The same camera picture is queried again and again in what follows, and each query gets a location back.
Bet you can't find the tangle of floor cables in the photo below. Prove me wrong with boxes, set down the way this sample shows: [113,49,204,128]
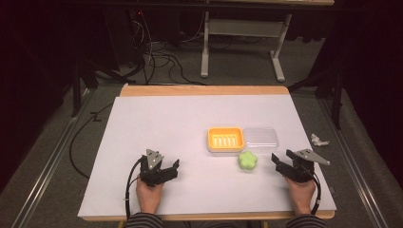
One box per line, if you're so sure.
[130,10,208,86]

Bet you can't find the crumpled white paper scrap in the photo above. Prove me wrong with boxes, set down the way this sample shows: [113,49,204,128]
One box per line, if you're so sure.
[310,133,331,147]

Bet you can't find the black metal stand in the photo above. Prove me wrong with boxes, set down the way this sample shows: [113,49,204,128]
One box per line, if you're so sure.
[69,55,100,119]
[287,61,346,130]

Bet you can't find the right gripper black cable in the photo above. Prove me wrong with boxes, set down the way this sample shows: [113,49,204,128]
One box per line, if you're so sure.
[303,169,322,217]

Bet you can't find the long black floor cable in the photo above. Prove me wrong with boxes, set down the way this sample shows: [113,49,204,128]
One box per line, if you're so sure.
[68,103,114,181]

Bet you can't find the metal floor rail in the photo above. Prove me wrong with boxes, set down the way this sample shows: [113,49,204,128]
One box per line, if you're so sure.
[317,97,383,228]
[10,87,93,228]

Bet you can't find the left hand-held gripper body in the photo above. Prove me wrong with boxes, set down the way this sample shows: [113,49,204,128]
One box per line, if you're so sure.
[138,148,166,188]

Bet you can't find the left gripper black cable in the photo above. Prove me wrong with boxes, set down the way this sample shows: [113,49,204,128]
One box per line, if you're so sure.
[124,157,144,221]

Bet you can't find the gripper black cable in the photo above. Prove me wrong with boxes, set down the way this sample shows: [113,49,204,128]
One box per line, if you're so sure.
[124,157,144,221]
[303,169,322,217]

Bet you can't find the clear plastic soap dish lid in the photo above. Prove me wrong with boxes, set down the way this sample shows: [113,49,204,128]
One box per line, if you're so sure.
[242,126,280,152]

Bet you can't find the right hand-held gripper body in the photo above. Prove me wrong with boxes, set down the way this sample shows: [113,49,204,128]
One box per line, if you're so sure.
[284,148,332,184]

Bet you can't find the green flower-shaped soap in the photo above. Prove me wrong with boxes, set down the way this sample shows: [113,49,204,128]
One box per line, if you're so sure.
[237,149,259,171]

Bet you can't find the white table cover sheet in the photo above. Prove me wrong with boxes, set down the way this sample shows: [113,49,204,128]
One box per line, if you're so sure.
[77,93,337,219]

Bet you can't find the person's left hand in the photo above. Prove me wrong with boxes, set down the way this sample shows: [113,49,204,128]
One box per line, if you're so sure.
[135,180,165,215]

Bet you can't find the yellow soap dish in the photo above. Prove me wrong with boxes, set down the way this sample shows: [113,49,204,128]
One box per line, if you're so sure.
[206,126,246,154]

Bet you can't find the person's right hand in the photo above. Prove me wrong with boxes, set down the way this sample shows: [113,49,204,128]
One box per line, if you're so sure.
[283,175,317,216]

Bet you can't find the white metal desk frame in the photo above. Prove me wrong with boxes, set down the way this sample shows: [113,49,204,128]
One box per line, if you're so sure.
[200,10,293,84]

